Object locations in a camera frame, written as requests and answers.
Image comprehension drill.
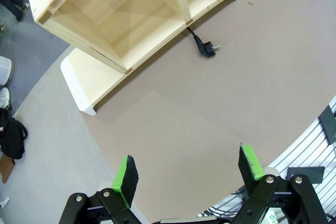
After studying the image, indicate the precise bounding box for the brown paper bag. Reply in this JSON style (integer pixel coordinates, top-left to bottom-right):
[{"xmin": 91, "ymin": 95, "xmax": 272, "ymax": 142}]
[{"xmin": 0, "ymin": 153, "xmax": 16, "ymax": 184}]

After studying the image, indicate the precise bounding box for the black power cable with plug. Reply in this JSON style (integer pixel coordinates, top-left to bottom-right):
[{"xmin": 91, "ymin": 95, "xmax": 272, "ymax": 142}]
[{"xmin": 186, "ymin": 26, "xmax": 221, "ymax": 58}]

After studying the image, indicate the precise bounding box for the white sneaker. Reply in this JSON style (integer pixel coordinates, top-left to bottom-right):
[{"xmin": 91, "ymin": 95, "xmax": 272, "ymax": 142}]
[
  {"xmin": 0, "ymin": 56, "xmax": 15, "ymax": 87},
  {"xmin": 0, "ymin": 87, "xmax": 12, "ymax": 111}
]

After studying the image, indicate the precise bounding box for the black backpack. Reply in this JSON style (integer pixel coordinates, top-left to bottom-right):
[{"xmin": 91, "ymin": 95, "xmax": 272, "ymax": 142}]
[{"xmin": 0, "ymin": 107, "xmax": 29, "ymax": 161}]

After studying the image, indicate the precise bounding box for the black foam pad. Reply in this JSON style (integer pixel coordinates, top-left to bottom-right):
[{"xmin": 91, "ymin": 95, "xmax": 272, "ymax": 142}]
[
  {"xmin": 286, "ymin": 166, "xmax": 326, "ymax": 184},
  {"xmin": 317, "ymin": 104, "xmax": 336, "ymax": 146}
]

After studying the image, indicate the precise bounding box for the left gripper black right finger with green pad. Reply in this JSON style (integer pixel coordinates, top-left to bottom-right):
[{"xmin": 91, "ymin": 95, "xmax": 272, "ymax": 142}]
[{"xmin": 233, "ymin": 142, "xmax": 330, "ymax": 224}]

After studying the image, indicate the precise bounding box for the pine wood four-compartment shelf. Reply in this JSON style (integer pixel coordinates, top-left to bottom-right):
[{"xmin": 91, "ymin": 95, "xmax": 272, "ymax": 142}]
[{"xmin": 23, "ymin": 0, "xmax": 276, "ymax": 75}]

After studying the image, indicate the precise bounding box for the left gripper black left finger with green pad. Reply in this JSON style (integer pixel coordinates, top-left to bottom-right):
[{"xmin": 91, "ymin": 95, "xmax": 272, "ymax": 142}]
[{"xmin": 58, "ymin": 153, "xmax": 148, "ymax": 224}]

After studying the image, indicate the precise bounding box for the slotted aluminium table frame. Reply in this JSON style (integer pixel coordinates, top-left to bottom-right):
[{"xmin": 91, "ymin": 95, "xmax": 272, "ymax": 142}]
[{"xmin": 199, "ymin": 95, "xmax": 336, "ymax": 224}]

